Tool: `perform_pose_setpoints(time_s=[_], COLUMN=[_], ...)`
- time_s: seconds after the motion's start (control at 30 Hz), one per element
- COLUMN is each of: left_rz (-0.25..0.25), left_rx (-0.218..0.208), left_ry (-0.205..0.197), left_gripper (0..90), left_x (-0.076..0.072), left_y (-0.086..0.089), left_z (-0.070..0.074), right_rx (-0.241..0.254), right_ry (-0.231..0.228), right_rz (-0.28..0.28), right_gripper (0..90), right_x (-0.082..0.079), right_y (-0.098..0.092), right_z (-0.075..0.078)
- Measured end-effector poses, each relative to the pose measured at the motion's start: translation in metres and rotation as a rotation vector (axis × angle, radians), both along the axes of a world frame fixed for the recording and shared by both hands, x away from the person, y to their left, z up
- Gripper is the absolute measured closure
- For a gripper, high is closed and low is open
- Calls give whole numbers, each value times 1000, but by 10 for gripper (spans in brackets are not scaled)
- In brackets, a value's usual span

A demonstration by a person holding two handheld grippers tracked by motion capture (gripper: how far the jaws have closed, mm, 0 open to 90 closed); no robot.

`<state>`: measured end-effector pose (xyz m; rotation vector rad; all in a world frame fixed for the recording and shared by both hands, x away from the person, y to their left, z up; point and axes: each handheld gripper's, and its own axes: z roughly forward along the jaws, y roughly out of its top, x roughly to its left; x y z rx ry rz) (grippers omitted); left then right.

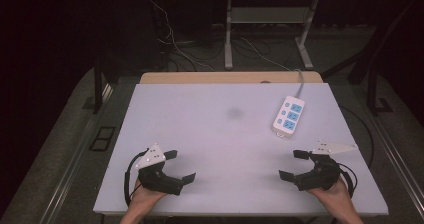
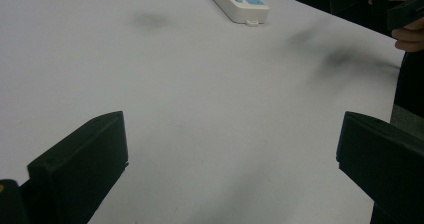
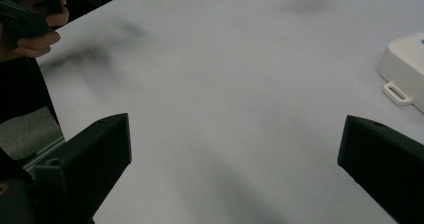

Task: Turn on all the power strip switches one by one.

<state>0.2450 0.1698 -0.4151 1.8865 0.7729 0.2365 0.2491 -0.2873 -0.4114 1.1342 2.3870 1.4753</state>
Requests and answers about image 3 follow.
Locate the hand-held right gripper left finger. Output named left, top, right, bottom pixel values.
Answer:
left=32, top=113, right=133, bottom=224

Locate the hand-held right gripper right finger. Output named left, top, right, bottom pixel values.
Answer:
left=337, top=114, right=424, bottom=224

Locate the white plastic box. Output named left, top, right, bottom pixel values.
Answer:
left=377, top=31, right=424, bottom=114

